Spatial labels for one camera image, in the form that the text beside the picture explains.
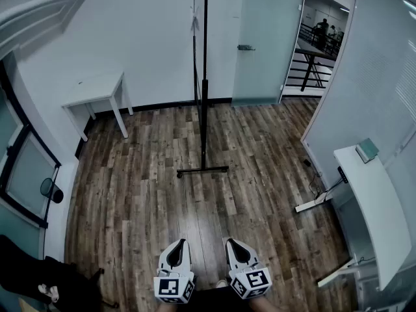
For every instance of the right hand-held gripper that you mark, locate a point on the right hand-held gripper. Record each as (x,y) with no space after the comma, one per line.
(253,279)

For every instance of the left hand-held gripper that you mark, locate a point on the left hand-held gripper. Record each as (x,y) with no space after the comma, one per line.
(169,288)

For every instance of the white whiteboard with black stand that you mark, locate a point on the white whiteboard with black stand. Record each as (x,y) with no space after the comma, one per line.
(204,109)

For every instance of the person's right forearm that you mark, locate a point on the person's right forearm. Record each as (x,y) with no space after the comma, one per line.
(260,305)

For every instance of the person's white shoe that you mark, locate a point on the person's white shoe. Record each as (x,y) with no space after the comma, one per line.
(221,284)

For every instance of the person's black clothing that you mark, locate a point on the person's black clothing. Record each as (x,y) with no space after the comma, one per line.
(217,302)

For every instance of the black power adapter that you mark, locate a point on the black power adapter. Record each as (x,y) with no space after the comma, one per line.
(307,162)

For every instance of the black desk control panel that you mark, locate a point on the black desk control panel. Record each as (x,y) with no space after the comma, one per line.
(343,174)

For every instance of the pink plush charm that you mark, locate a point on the pink plush charm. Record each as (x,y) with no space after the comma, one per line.
(48,292)

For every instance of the black mesh wastebasket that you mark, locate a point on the black mesh wastebasket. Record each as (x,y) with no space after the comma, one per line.
(53,192)

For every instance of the white height-adjustable desk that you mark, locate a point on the white height-adjustable desk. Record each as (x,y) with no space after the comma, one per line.
(367,187)

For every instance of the black chair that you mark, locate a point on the black chair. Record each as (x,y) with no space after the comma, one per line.
(26,271)

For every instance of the light wooden board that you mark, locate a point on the light wooden board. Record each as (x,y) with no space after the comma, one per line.
(29,305)

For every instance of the green book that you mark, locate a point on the green book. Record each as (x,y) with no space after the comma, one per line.
(367,148)

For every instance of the black-framed window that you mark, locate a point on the black-framed window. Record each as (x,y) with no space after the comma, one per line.
(29,174)

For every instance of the small white table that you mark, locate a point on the small white table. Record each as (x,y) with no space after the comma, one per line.
(94,91)

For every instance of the black railing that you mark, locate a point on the black railing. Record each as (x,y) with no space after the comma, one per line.
(307,73)

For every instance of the frosted glass door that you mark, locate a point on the frosted glass door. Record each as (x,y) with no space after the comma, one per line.
(263,28)

